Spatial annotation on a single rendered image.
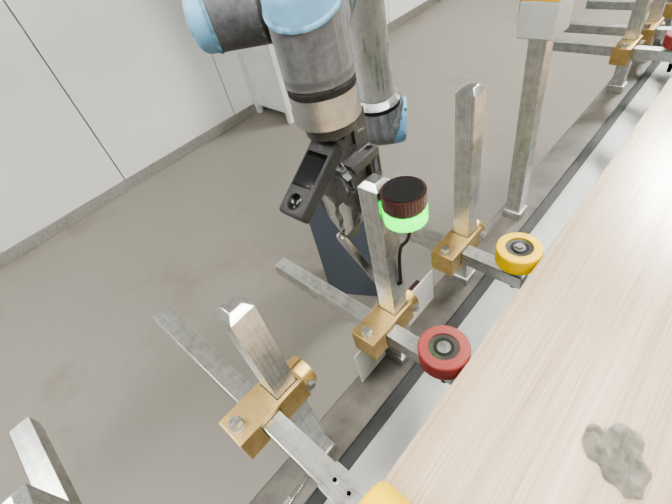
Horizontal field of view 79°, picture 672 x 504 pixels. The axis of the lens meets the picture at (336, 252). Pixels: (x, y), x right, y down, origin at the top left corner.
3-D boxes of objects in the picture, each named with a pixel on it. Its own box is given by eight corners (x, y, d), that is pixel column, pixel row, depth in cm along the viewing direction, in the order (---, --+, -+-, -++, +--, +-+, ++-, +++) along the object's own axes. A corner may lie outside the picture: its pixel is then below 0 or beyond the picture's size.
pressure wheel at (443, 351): (411, 384, 71) (406, 349, 63) (436, 351, 74) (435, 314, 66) (452, 412, 66) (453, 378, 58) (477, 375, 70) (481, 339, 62)
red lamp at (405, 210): (372, 208, 54) (370, 195, 53) (399, 184, 57) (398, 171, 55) (410, 224, 51) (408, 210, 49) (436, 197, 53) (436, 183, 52)
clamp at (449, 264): (429, 266, 88) (428, 250, 84) (462, 229, 93) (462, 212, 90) (454, 278, 84) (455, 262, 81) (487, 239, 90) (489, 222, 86)
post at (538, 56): (502, 215, 108) (524, 36, 77) (510, 205, 111) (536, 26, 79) (518, 221, 106) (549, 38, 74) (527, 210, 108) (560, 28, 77)
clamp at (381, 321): (355, 347, 75) (350, 332, 72) (398, 298, 81) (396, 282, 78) (379, 363, 72) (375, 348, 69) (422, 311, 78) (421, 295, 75)
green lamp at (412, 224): (374, 222, 56) (372, 210, 54) (400, 198, 58) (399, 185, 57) (411, 238, 52) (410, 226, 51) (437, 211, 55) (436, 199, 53)
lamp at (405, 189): (387, 296, 68) (370, 193, 53) (407, 274, 70) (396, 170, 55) (417, 312, 64) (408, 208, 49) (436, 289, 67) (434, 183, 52)
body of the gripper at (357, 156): (384, 178, 64) (374, 106, 55) (349, 210, 60) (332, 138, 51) (348, 165, 68) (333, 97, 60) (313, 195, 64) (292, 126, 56)
